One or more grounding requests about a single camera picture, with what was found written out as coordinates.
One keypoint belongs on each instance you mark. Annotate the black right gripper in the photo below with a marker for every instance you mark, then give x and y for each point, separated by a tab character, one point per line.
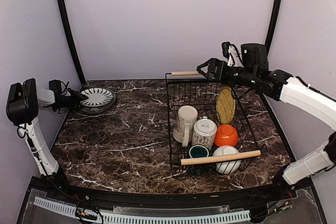
219	75

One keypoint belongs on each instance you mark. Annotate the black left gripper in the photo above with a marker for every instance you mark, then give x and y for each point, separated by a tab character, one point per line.
76	96

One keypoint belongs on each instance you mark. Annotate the grey reindeer snowflake plate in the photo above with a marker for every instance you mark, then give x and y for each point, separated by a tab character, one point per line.
100	109

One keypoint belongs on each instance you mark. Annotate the white plate with black stripes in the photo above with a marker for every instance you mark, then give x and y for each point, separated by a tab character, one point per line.
97	97

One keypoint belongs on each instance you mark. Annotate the yellow woven plate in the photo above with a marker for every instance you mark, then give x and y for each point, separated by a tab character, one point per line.
225	106

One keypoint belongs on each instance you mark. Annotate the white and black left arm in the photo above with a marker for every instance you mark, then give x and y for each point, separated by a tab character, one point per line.
22	108

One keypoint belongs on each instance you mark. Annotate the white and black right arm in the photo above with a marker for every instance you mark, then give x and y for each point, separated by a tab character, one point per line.
250	68

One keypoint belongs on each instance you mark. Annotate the white mug with grey pattern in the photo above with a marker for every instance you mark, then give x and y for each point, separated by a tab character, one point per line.
186	117

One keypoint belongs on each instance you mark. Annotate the white cup with black characters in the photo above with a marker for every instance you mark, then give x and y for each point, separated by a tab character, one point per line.
204	132

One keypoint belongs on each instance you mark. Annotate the orange bowl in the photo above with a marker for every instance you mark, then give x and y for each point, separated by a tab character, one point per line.
226	135

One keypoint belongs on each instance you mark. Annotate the dark green cup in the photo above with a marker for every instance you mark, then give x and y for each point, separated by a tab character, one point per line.
198	151

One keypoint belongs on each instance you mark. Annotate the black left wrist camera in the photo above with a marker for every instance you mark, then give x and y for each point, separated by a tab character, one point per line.
58	87

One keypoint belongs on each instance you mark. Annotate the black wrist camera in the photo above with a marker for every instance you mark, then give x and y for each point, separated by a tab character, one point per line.
58	87
227	54

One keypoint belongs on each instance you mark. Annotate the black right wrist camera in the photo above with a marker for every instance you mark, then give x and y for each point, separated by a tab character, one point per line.
227	54

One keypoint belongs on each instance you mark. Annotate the black wire dish rack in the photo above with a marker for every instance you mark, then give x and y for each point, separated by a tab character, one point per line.
202	95

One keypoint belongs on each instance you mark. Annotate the white slotted cable duct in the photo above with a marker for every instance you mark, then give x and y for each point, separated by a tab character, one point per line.
145	215

